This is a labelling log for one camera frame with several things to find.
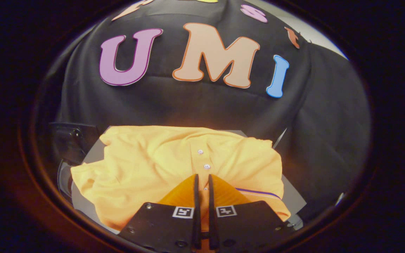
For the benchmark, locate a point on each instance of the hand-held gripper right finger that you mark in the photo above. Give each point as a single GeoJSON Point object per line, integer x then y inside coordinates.
{"type": "Point", "coordinates": [244, 225]}

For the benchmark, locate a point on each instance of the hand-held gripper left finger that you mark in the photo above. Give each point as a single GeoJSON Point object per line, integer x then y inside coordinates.
{"type": "Point", "coordinates": [160, 225]}

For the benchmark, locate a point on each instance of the orange polo shirt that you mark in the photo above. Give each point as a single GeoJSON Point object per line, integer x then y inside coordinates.
{"type": "Point", "coordinates": [146, 161]}

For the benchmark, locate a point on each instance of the black backdrop cloth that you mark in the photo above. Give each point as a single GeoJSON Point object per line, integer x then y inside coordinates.
{"type": "Point", "coordinates": [206, 105]}

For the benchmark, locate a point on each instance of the beige cabinet with dark frame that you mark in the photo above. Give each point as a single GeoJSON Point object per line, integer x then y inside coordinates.
{"type": "Point", "coordinates": [294, 200]}

